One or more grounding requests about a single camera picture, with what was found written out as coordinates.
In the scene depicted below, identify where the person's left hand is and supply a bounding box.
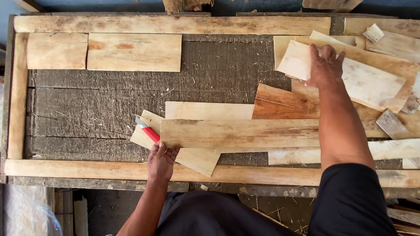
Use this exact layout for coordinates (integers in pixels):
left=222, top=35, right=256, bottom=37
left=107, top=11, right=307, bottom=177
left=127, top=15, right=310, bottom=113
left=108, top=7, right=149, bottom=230
left=147, top=142, right=180, bottom=184

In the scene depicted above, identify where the person's black clothing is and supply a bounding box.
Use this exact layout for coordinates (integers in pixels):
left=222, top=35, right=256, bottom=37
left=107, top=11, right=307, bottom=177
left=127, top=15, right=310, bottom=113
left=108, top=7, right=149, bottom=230
left=154, top=163, right=399, bottom=236

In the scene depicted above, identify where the person's right hand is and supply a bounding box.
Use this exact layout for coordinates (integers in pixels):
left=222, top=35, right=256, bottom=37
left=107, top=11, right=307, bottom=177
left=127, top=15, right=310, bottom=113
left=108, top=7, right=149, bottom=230
left=304, top=44, right=347, bottom=89

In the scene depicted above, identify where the pale veneer sheet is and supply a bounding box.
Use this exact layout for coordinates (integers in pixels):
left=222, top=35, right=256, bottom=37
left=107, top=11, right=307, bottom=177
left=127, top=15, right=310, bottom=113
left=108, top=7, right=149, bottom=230
left=276, top=40, right=406, bottom=113

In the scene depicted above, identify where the plain light veneer sheet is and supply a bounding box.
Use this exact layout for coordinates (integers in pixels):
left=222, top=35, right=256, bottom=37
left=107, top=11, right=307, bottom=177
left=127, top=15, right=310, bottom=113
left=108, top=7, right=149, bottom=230
left=165, top=101, right=255, bottom=120

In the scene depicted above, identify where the small square veneer sheet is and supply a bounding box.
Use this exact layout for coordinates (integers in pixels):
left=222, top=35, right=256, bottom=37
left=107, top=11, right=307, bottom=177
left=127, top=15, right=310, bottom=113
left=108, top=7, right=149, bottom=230
left=27, top=32, right=88, bottom=70

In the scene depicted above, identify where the pale whitish veneer strip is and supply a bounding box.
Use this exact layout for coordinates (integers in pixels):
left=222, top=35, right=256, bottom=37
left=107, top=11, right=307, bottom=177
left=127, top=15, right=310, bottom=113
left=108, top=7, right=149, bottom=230
left=268, top=138, right=420, bottom=165

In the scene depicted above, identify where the wooden frame strip with knots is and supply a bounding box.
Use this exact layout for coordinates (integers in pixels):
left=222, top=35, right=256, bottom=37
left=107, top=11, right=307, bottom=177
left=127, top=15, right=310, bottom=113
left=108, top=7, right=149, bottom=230
left=343, top=17, right=420, bottom=38

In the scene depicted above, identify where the red utility knife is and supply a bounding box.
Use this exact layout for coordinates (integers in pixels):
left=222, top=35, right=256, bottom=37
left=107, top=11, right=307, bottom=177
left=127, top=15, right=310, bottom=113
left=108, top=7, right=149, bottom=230
left=135, top=116, right=161, bottom=143

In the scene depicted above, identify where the heap of wood offcuts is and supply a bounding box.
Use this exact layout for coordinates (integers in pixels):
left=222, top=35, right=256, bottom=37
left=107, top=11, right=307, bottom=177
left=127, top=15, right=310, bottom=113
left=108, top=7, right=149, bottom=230
left=162, top=0, right=214, bottom=14

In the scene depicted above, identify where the clear plastic sheet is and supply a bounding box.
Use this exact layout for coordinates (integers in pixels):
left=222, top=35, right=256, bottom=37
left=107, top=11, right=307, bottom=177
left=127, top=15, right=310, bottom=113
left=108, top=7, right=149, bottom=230
left=3, top=184, right=63, bottom=236

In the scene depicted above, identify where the short wooden frame strip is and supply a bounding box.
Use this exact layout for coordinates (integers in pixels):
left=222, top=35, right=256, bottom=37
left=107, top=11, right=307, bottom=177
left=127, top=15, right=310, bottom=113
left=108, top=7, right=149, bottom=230
left=7, top=33, right=29, bottom=160

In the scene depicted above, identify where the long tan veneer strip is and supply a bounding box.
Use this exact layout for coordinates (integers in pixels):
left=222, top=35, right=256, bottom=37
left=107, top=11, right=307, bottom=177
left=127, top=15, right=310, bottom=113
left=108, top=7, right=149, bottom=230
left=160, top=119, right=320, bottom=149

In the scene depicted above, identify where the grey veneer scrap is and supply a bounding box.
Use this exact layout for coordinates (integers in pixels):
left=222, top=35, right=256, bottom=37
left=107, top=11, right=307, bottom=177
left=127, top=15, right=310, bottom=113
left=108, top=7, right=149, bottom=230
left=376, top=109, right=415, bottom=140

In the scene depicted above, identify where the slanted light veneer sheet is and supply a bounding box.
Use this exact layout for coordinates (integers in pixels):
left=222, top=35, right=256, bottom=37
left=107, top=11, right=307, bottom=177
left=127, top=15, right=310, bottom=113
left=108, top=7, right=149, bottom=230
left=130, top=109, right=221, bottom=177

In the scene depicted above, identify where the large tan veneer sheet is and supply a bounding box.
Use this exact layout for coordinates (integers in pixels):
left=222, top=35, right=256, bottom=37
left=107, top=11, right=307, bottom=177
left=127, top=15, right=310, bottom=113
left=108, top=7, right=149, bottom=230
left=291, top=36, right=420, bottom=138

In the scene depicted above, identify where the long wooden frame strip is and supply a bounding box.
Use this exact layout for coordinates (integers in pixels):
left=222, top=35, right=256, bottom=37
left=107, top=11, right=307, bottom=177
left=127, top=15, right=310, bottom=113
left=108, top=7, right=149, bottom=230
left=14, top=15, right=331, bottom=35
left=4, top=159, right=420, bottom=188

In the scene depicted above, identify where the reddish brown veneer sheet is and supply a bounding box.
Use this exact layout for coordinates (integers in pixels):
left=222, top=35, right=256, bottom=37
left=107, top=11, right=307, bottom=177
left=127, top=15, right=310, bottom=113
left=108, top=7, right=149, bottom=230
left=252, top=83, right=320, bottom=120

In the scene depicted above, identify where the small whitish veneer scrap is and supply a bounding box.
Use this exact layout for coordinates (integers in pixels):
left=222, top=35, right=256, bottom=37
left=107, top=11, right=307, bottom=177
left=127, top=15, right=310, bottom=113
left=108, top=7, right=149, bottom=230
left=363, top=24, right=385, bottom=44

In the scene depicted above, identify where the grey-stained veneer sheet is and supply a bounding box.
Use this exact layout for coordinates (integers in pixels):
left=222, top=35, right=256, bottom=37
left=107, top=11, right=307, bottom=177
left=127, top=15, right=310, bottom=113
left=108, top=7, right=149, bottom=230
left=366, top=31, right=420, bottom=63

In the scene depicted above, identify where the cream veneer sheet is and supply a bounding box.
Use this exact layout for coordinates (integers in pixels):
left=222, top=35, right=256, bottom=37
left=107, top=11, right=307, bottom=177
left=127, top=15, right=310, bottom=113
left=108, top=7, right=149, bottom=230
left=273, top=30, right=366, bottom=71

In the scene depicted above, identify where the veneer sheet with orange stains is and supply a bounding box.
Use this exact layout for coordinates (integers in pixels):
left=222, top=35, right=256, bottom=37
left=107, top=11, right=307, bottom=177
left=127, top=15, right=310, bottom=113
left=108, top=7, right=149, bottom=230
left=87, top=33, right=182, bottom=73

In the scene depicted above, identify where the pile of wooden slats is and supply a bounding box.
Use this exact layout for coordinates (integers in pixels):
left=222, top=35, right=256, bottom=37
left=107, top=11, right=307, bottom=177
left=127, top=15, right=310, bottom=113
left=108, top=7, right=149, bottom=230
left=387, top=197, right=420, bottom=236

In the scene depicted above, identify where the wooden plank offcut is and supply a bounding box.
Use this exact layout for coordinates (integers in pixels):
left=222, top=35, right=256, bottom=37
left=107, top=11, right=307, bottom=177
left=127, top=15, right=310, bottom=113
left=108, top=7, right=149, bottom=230
left=302, top=0, right=363, bottom=13

